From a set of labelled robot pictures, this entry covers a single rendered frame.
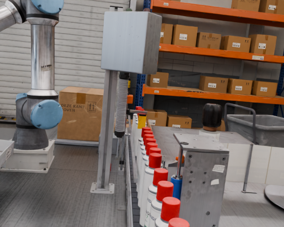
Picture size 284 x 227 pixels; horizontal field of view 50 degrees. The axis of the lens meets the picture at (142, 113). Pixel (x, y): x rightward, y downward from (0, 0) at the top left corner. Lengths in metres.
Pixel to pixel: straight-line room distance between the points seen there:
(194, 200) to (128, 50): 0.50
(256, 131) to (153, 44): 2.42
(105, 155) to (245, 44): 4.52
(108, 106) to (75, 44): 4.43
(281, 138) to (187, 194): 2.81
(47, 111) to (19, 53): 4.51
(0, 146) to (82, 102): 0.61
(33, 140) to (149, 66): 0.60
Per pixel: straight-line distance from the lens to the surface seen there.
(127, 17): 1.00
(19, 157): 1.34
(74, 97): 1.70
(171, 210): 0.56
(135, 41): 0.97
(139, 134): 1.40
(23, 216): 1.03
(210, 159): 0.72
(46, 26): 1.19
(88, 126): 1.72
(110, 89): 1.09
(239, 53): 5.25
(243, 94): 5.42
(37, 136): 1.34
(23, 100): 1.31
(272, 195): 1.23
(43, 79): 1.18
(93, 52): 5.48
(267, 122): 4.12
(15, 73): 5.68
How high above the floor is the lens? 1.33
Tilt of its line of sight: 10 degrees down
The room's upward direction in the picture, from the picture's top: 6 degrees clockwise
